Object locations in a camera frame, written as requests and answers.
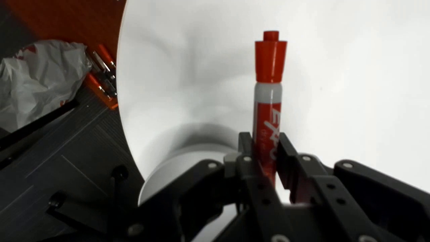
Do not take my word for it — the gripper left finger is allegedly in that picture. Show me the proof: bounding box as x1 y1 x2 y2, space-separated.
126 132 293 242

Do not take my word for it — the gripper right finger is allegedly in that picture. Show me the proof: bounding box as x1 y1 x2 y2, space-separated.
276 132 430 242

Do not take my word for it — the red dry erase marker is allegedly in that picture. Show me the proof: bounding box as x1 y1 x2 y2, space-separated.
253 30 288 189

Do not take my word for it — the white bowl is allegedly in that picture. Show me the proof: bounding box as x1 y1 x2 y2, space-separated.
138 123 240 206

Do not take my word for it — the black stand with knobs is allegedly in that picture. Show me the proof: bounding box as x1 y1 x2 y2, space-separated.
46 165 141 242

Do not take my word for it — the orange screwdriver bit set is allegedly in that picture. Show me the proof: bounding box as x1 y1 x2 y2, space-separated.
83 44 119 110

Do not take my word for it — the black bar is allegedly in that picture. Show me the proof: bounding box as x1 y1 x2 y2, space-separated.
0 100 80 152

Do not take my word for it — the crumpled white plastic bag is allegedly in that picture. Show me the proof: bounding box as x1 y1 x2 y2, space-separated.
0 40 92 133

